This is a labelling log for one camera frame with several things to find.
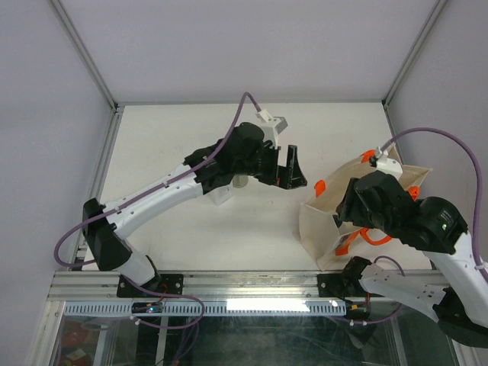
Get white square bottle black cap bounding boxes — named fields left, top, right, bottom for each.
left=207, top=185, right=234, bottom=206

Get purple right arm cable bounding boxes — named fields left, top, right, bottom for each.
left=329, top=127, right=488, bottom=327

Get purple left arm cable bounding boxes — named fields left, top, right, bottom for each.
left=53, top=91, right=264, bottom=330

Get aluminium mounting rail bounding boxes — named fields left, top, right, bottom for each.
left=47, top=270, right=341, bottom=301

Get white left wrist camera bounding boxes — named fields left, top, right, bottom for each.
left=256, top=109, right=288, bottom=149

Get green bottle cream cap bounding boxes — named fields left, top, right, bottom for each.
left=232, top=175, right=249, bottom=189

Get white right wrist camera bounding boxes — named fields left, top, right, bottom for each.
left=369, top=147, right=403, bottom=180

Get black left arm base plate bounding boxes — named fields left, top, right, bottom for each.
left=117, top=272, right=184, bottom=298

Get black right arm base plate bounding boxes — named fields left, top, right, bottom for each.
left=316, top=273, right=364, bottom=300

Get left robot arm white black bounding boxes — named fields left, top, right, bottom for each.
left=82, top=122, right=307, bottom=297

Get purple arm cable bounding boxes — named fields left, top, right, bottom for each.
left=329, top=127, right=488, bottom=327
left=53, top=91, right=264, bottom=330

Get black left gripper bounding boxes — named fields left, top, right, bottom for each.
left=234, top=142, right=307, bottom=191

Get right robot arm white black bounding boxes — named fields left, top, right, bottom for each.
left=336, top=171, right=487, bottom=348

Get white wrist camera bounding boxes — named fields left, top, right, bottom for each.
left=369, top=147, right=403, bottom=180
left=256, top=109, right=288, bottom=149

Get beige canvas bag orange handles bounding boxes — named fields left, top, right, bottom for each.
left=298, top=149, right=432, bottom=271

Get small electronics board with leds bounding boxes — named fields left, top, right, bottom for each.
left=131, top=301, right=165, bottom=314

